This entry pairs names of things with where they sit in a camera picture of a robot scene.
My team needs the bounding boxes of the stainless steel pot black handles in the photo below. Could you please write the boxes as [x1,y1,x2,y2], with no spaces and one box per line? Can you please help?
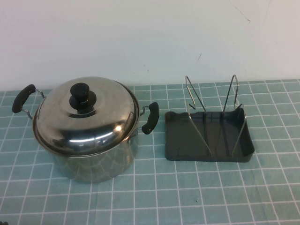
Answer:
[12,84,160,184]

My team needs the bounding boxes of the stainless steel lid black knob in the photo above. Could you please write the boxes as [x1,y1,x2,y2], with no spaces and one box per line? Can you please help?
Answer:
[32,75,139,157]

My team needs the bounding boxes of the green checkered tablecloth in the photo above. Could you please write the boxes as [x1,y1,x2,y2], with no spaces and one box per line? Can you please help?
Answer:
[0,79,300,225]

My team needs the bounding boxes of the black tray wire lid rack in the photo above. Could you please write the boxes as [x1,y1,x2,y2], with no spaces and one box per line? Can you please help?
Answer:
[165,74,256,163]

